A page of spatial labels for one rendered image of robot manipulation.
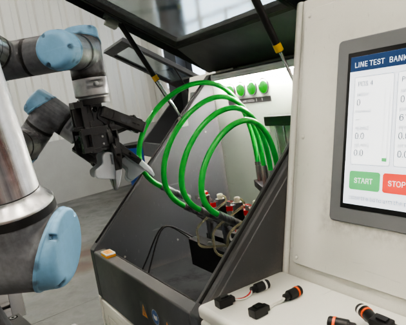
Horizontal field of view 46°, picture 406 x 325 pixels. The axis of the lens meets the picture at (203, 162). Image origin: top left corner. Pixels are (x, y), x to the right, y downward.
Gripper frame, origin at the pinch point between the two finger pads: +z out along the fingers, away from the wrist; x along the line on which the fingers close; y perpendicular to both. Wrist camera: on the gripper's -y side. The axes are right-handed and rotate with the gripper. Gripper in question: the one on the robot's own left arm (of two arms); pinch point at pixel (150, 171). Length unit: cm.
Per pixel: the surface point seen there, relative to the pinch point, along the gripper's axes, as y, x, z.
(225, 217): 2.6, 20.1, 18.8
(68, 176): -38, -678, -60
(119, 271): 26.2, -11.5, 9.4
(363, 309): 9, 57, 36
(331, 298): 8, 44, 38
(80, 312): 70, -235, 31
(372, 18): -36, 54, 14
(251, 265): 9.5, 28.0, 27.0
